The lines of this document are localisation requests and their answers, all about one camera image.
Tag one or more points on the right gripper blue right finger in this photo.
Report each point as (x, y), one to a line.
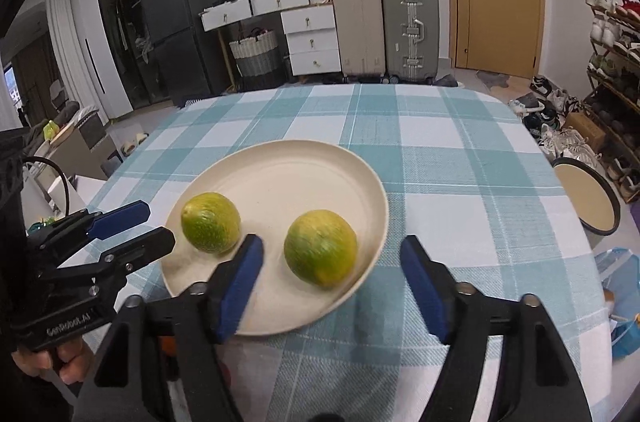
(433, 288)

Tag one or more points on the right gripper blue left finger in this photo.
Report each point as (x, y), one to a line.
(230, 287)

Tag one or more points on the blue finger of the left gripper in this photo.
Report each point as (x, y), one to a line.
(138, 252)
(107, 225)

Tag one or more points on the green guava fruit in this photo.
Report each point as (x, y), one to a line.
(211, 223)

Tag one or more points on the yellow-green guava fruit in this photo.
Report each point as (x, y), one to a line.
(321, 248)

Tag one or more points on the person's left hand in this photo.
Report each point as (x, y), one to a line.
(75, 357)

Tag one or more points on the cream round plate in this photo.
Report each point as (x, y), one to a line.
(275, 237)

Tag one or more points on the teal checkered tablecloth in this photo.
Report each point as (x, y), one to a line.
(455, 168)

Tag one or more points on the round stool black rim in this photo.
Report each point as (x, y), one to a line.
(592, 197)

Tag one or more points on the woven laundry basket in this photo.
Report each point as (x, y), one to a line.
(259, 61)

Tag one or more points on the black refrigerator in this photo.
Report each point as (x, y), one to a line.
(191, 59)

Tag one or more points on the white drawer desk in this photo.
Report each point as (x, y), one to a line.
(306, 30)

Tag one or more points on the wooden shoe rack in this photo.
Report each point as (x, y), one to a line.
(613, 72)

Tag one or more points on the beige hard suitcase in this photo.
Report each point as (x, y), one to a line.
(360, 36)

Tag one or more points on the silver aluminium suitcase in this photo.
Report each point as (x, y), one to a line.
(411, 39)

